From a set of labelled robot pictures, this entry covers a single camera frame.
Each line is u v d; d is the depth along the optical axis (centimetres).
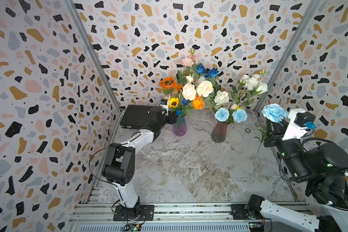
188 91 65
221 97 75
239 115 72
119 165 48
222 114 73
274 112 44
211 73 73
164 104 79
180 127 103
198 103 75
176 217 73
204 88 64
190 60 84
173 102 82
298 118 36
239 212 73
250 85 78
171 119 81
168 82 74
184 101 84
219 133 95
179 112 81
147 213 73
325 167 31
